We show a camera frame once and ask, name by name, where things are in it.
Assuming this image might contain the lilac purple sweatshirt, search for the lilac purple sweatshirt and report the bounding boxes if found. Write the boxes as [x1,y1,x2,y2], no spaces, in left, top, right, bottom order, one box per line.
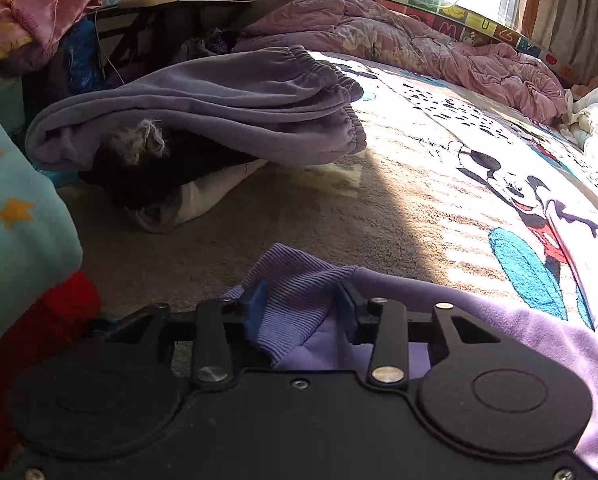
[225,244,598,466]

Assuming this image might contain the white folded garment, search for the white folded garment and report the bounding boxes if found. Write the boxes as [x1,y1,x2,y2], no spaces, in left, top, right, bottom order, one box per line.
[128,159,267,234]

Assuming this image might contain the Mickey Mouse print bed blanket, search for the Mickey Mouse print bed blanket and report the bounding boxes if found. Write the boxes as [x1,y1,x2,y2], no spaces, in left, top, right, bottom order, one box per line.
[52,49,598,334]

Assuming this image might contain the teal star print blanket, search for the teal star print blanket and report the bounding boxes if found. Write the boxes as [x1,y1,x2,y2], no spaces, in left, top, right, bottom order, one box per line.
[0,124,83,336]

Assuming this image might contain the red cloth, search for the red cloth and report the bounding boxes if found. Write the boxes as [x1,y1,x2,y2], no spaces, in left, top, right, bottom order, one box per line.
[0,271,102,472]

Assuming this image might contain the folded grey purple sweatpants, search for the folded grey purple sweatpants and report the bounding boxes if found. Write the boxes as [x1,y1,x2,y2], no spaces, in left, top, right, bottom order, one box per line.
[26,46,366,171]

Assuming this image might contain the white cream duvet bundle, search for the white cream duvet bundle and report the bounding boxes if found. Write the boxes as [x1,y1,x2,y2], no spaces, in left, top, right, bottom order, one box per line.
[566,76,598,171]

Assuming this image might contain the crumpled pink purple quilt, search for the crumpled pink purple quilt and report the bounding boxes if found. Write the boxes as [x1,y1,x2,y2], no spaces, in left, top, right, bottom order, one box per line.
[234,0,568,124]

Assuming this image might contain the dark cluttered side table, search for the dark cluttered side table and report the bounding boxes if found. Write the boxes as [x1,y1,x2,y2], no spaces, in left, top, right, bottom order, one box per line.
[88,0,253,82]

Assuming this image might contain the pink satin pillow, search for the pink satin pillow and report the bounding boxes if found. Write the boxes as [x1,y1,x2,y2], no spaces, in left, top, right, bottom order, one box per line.
[0,0,102,75]

